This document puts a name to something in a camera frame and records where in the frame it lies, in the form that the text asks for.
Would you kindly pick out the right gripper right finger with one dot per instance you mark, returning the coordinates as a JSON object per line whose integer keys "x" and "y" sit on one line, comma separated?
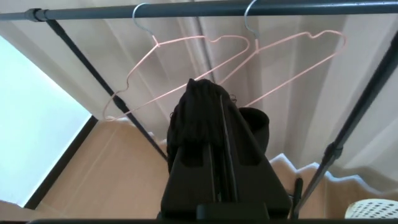
{"x": 258, "y": 186}

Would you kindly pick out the white laundry basket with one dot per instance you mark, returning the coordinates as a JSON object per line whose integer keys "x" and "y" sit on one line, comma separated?
{"x": 373, "y": 210}

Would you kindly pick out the black clothes rack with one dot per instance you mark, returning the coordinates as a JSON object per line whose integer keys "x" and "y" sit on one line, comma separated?
{"x": 186, "y": 11}

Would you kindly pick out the pink clothes hanger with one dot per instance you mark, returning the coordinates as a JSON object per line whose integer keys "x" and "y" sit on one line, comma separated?
{"x": 257, "y": 46}
{"x": 155, "y": 42}

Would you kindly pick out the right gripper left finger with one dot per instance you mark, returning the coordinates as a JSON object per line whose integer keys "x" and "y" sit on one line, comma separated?
{"x": 180, "y": 186}

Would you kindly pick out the black shorts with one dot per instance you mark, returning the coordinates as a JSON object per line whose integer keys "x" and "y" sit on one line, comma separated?
{"x": 199, "y": 118}

